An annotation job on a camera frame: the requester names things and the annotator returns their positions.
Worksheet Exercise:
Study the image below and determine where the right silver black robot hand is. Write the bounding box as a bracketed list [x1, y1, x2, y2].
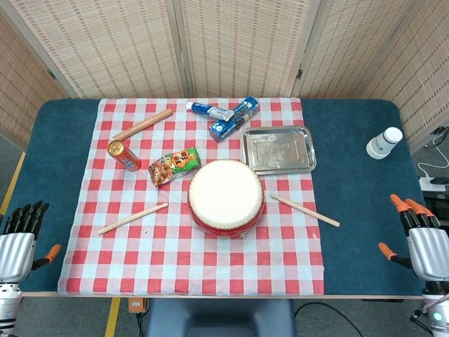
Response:
[378, 194, 449, 282]

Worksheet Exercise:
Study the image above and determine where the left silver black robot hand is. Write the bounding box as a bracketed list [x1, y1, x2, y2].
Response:
[0, 200, 62, 284]

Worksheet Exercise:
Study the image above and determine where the wooden drumstick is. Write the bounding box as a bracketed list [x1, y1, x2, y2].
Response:
[98, 202, 169, 235]
[269, 193, 340, 228]

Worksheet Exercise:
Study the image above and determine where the red drum with white skin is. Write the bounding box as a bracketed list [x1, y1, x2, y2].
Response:
[187, 159, 266, 239]

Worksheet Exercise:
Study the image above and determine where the black equipment box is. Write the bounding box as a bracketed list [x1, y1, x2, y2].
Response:
[422, 191, 449, 225]

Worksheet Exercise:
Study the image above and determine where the white power strip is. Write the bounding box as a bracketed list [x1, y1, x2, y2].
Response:
[419, 177, 447, 192]

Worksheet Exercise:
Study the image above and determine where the white plastic bottle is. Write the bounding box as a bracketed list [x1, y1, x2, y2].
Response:
[366, 126, 403, 159]

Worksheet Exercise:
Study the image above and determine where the dark blue table cover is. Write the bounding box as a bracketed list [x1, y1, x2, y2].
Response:
[0, 98, 427, 295]

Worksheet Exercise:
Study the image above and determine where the orange soda can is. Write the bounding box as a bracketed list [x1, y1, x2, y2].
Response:
[107, 139, 142, 172]

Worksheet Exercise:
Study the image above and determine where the red white checkered tablecloth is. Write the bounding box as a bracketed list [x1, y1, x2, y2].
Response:
[58, 97, 326, 296]

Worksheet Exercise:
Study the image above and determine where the green orange snack bag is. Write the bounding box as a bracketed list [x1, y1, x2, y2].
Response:
[148, 147, 201, 186]

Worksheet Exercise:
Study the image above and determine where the wooden rolling pin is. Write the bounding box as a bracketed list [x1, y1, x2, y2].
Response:
[112, 107, 174, 140]

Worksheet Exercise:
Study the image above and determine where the stainless steel tray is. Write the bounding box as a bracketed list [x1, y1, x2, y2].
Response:
[239, 125, 317, 176]

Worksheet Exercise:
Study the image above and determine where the dark blue chair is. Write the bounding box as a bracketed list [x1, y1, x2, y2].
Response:
[147, 298, 295, 337]

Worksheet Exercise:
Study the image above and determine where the woven folding screen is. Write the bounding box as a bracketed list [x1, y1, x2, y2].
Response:
[0, 0, 449, 152]

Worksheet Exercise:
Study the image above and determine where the blue cling film box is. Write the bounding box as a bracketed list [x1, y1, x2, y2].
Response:
[209, 96, 260, 143]

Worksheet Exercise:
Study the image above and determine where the blue white toothpaste tube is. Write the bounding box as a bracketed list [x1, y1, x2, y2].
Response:
[186, 101, 235, 122]

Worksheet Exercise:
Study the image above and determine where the white cable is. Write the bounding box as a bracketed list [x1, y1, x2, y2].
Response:
[416, 135, 449, 180]

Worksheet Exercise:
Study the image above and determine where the black floor cable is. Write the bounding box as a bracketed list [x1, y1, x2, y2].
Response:
[294, 301, 364, 337]

